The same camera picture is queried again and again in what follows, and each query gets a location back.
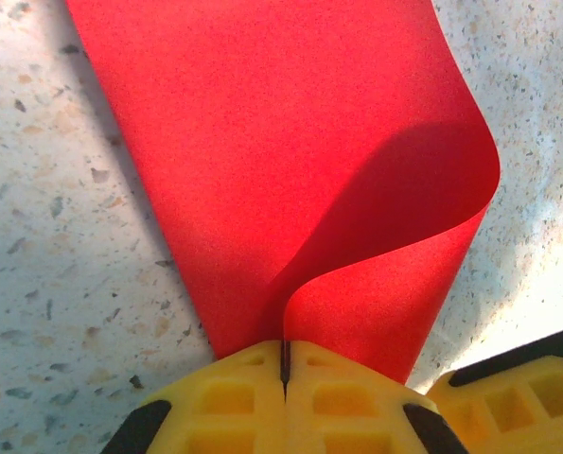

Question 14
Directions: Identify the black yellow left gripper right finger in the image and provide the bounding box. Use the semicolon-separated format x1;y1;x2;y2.
285;340;469;454

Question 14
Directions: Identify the red paper sheet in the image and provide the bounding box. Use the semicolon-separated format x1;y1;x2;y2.
64;0;502;384

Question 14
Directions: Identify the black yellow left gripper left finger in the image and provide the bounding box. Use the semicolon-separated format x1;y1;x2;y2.
101;340;290;454

